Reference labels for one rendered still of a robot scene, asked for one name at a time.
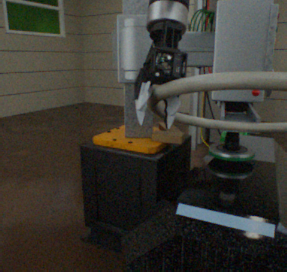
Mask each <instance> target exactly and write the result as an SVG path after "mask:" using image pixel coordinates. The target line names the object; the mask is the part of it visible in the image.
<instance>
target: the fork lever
mask: <svg viewBox="0 0 287 272"><path fill-rule="evenodd" d="M252 105H253V103H252V102H247V104H246V110H245V111H246V114H233V113H224V101H220V108H222V111H221V119H220V120H222V121H224V120H225V121H233V122H246V123H261V118H260V117H259V115H258V114H257V112H256V111H255V109H254V108H253V106H252ZM220 131H221V132H222V131H225V132H246V133H256V134H259V132H247V131H238V130H223V129H220Z"/></svg>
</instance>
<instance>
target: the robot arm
mask: <svg viewBox="0 0 287 272"><path fill-rule="evenodd" d="M189 5H190V0H149V5H148V10H147V16H146V30H147V31H148V32H149V37H150V38H151V39H152V40H153V42H152V45H151V46H150V48H149V52H148V54H147V56H146V61H145V63H143V68H140V70H139V73H138V75H137V77H136V81H135V110H136V115H137V119H138V122H139V124H140V125H141V126H142V125H143V124H144V119H145V117H146V116H145V112H146V108H147V100H148V98H150V97H151V95H152V89H151V87H150V86H153V85H154V84H157V85H162V84H165V83H167V82H169V81H175V80H178V79H181V78H185V76H186V68H187V60H188V54H187V53H184V52H181V51H180V49H178V45H179V41H180V40H181V39H182V36H183V34H184V33H185V32H186V30H187V25H188V24H189V21H188V13H189ZM178 54H179V55H178ZM184 63H185V72H184V73H183V66H184ZM163 100H164V102H165V109H164V112H165V114H166V116H165V120H164V122H165V125H166V129H169V128H170V127H171V125H172V124H173V121H174V119H175V116H176V112H177V111H178V110H179V109H180V106H181V101H180V99H179V95H178V96H173V97H170V98H167V99H163Z"/></svg>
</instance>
